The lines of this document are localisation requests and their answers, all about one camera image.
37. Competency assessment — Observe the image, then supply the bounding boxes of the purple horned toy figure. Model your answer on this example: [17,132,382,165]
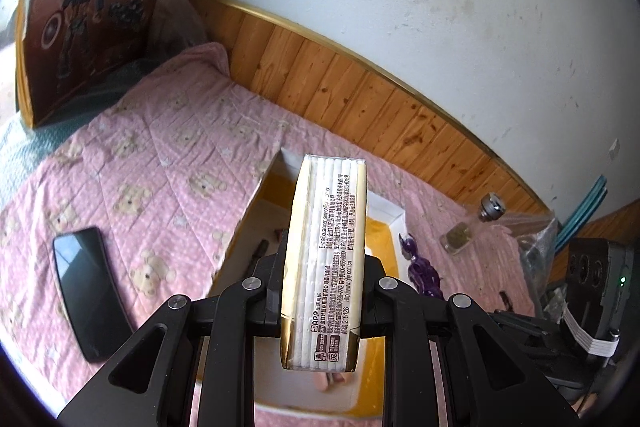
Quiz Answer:
[398,234,445,300]

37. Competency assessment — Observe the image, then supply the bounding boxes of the beige tissue pack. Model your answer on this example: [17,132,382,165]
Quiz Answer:
[280,155,367,373]

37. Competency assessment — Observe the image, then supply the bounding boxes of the white cardboard box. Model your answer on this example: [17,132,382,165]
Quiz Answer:
[213,150,409,421]

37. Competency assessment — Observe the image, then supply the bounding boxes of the clear bubble wrap bag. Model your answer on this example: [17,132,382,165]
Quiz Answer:
[498,212,559,306]

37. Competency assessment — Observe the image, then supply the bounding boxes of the glass tea jar steel lid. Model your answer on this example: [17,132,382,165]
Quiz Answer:
[439,192,506,255]

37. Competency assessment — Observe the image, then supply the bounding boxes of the pink bear quilt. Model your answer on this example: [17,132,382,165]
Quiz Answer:
[1,43,534,404]

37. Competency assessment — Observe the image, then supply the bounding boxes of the black smartphone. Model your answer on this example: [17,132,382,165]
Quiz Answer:
[52,227,134,363]

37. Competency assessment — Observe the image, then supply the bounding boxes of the superhero toy box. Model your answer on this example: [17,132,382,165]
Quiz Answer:
[15,0,157,129]

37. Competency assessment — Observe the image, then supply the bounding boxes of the teal rods against wall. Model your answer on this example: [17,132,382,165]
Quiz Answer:
[554,174,608,256]

